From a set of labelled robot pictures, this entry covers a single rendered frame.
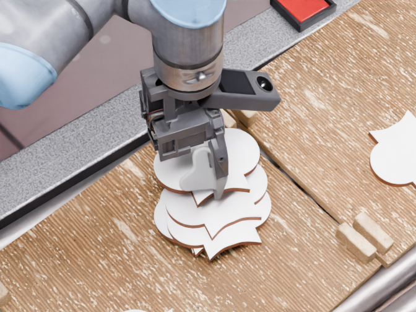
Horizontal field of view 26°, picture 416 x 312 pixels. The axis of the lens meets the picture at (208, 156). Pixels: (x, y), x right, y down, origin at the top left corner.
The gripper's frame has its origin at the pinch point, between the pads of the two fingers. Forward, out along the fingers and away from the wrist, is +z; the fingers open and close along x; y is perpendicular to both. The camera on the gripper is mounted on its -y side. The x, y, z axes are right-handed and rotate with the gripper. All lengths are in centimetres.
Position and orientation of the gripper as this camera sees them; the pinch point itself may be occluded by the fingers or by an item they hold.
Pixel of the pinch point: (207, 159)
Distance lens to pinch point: 115.8
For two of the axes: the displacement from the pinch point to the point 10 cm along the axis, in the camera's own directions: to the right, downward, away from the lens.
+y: -9.3, 3.0, -1.9
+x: 3.6, 7.9, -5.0
